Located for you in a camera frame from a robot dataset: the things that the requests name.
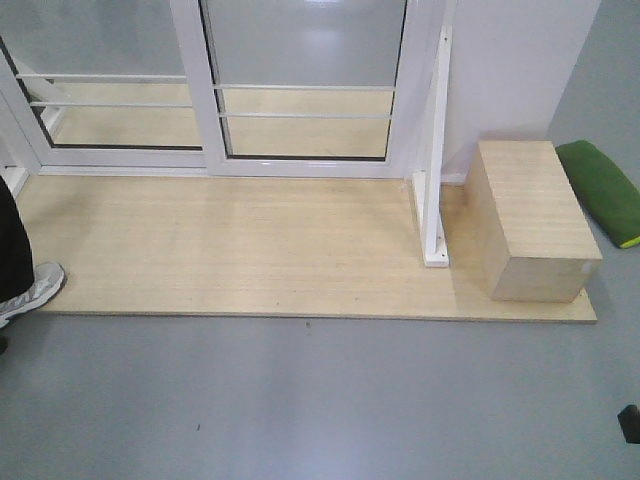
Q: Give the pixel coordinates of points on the white side wall panel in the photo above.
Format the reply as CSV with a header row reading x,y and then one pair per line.
x,y
510,64

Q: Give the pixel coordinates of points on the black trouser leg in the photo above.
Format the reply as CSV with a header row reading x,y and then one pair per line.
x,y
17,270

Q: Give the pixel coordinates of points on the light wooden base platform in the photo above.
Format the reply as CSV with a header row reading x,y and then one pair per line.
x,y
260,247

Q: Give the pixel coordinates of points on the light wooden box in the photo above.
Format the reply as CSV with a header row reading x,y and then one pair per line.
x,y
535,242

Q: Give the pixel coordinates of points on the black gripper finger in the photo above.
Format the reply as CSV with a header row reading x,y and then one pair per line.
x,y
629,421

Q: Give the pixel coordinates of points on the white diagonal support brace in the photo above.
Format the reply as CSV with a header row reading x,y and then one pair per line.
x,y
426,181

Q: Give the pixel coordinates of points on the grey white sneaker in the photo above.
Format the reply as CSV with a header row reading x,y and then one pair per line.
x,y
49,278

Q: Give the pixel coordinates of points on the white fixed glass door panel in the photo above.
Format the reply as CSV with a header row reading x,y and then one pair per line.
x,y
102,86

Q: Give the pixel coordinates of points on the white framed sliding glass door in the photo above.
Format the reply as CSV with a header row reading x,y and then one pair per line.
x,y
310,88

